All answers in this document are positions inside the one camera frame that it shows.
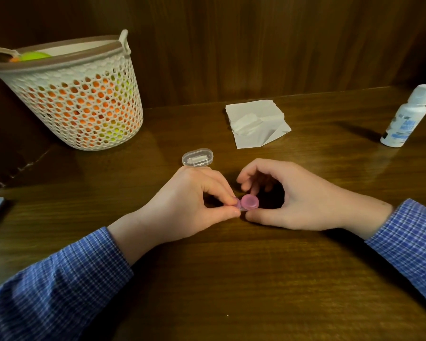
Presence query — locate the person's left hand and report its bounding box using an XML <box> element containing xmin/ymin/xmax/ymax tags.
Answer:
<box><xmin>139</xmin><ymin>166</ymin><xmax>242</xmax><ymax>246</ymax></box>

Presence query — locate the person's right hand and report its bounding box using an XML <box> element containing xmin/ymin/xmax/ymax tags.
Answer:
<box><xmin>236</xmin><ymin>158</ymin><xmax>354</xmax><ymax>232</ymax></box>

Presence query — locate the pink contact lens case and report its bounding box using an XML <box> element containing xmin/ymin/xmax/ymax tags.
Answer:
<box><xmin>234</xmin><ymin>194</ymin><xmax>260</xmax><ymax>212</ymax></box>

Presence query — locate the person's left forearm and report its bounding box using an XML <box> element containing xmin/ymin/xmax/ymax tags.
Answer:
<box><xmin>0</xmin><ymin>209</ymin><xmax>164</xmax><ymax>341</ymax></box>

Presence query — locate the person's right forearm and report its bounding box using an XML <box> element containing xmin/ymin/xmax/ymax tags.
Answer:
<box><xmin>344</xmin><ymin>194</ymin><xmax>426</xmax><ymax>314</ymax></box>

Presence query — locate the clear small plastic case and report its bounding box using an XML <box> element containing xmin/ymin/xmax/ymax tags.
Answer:
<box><xmin>182</xmin><ymin>148</ymin><xmax>214</xmax><ymax>167</ymax></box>

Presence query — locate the white crumpled tissue paper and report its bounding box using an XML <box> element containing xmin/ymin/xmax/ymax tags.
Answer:
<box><xmin>225</xmin><ymin>99</ymin><xmax>292</xmax><ymax>149</ymax></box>

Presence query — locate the pile of orange green balls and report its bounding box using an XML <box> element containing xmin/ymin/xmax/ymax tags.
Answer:
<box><xmin>28</xmin><ymin>72</ymin><xmax>137</xmax><ymax>146</ymax></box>

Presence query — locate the white perforated basket brown rim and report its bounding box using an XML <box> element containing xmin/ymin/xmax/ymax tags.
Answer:
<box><xmin>0</xmin><ymin>29</ymin><xmax>144</xmax><ymax>152</ymax></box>

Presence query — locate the white plastic solution bottle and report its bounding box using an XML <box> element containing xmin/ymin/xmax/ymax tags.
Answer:
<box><xmin>380</xmin><ymin>84</ymin><xmax>426</xmax><ymax>148</ymax></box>

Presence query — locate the green plastic ball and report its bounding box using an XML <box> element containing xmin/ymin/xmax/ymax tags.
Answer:
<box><xmin>20</xmin><ymin>51</ymin><xmax>52</xmax><ymax>62</ymax></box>

